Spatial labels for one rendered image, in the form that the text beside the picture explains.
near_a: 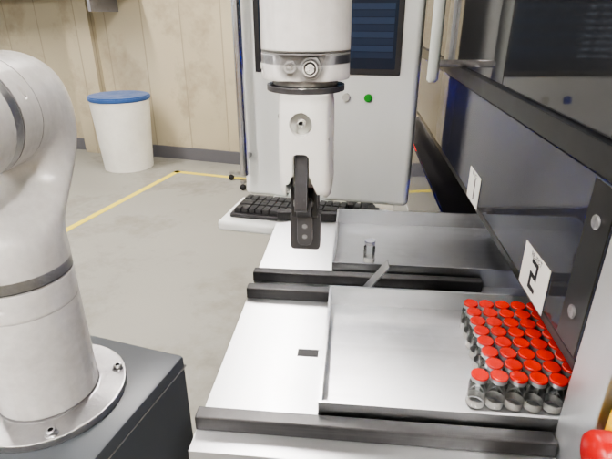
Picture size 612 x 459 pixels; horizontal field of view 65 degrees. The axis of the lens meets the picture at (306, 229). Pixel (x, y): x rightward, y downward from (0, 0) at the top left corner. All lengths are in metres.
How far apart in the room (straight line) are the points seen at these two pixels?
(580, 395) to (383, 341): 0.28
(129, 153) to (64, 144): 4.01
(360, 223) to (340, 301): 0.34
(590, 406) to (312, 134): 0.36
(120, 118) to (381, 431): 4.16
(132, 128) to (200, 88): 0.73
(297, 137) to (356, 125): 0.95
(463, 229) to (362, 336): 0.47
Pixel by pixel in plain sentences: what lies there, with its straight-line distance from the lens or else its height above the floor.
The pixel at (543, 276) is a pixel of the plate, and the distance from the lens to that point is 0.64.
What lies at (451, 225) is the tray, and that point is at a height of 0.89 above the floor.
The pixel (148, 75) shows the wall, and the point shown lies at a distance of 5.01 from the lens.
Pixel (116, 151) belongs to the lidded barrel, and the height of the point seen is 0.20.
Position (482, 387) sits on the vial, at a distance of 0.63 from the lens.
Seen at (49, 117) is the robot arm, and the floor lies 1.22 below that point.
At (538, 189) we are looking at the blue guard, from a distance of 0.67.
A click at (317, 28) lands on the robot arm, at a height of 1.31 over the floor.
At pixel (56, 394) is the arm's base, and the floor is 0.90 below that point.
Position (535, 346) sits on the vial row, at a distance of 0.70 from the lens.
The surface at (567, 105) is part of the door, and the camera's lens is 0.64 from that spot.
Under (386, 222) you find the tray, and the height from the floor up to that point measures 0.89.
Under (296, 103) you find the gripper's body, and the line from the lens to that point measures 0.44.
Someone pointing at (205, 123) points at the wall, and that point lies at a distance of 4.78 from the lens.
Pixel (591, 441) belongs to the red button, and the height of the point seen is 1.01.
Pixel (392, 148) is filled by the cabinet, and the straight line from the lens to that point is 1.39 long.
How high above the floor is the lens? 1.32
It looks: 24 degrees down
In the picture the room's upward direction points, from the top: straight up
